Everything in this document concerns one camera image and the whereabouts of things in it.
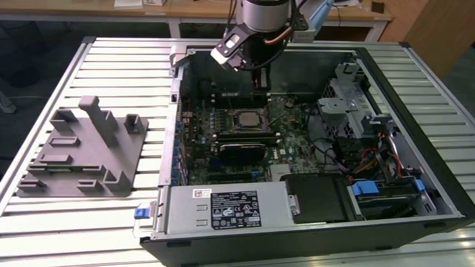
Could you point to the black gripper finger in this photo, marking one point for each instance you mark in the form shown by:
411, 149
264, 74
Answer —
260, 80

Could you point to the thin metal locking lever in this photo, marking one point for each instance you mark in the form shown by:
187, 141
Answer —
231, 104

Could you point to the silver CPU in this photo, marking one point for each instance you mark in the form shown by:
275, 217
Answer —
249, 118

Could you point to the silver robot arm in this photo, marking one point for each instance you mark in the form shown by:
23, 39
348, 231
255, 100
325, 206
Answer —
264, 14

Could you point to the CPU socket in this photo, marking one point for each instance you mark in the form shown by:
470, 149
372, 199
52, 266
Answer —
233, 128

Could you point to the silver drive cage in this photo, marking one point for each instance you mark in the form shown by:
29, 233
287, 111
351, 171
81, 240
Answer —
333, 111

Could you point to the black graphics card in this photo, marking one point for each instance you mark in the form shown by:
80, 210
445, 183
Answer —
240, 153

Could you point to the green motherboard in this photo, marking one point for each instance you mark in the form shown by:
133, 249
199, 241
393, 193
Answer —
296, 162

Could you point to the silver chipset heatsink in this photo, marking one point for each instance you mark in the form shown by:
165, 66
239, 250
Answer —
280, 170

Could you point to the small white box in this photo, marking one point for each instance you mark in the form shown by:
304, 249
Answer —
153, 2

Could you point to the small black box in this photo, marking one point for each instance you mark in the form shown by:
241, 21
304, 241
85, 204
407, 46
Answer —
377, 7

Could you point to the black expansion slot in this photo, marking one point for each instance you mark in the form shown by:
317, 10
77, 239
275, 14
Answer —
229, 177

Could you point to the white paper sheet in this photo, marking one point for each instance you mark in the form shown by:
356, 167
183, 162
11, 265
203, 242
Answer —
128, 2

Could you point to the wooden desk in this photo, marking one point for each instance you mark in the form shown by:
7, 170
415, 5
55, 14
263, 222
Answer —
111, 12

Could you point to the black plastic shroud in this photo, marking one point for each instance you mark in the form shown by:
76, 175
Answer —
319, 197

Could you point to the blue disk carrier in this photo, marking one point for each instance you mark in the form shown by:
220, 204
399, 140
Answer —
365, 189

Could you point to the wooden cabinet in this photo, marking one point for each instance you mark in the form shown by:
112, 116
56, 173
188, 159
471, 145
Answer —
437, 33

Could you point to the silver power supply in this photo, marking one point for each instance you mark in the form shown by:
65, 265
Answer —
177, 203

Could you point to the grey parts rack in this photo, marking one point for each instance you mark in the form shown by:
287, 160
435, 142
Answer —
92, 161

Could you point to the black hard disk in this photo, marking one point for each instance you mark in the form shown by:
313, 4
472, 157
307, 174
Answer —
385, 207

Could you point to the small blue clip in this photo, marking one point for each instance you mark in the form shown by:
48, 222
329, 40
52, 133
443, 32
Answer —
419, 185

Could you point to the blue plastic latch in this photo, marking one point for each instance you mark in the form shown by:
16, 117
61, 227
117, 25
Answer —
140, 213

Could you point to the black PC case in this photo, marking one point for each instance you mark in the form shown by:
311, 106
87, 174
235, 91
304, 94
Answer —
259, 250

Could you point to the grey stand foot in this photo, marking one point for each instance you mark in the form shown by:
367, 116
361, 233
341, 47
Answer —
8, 105

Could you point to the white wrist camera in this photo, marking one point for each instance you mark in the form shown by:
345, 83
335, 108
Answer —
224, 59

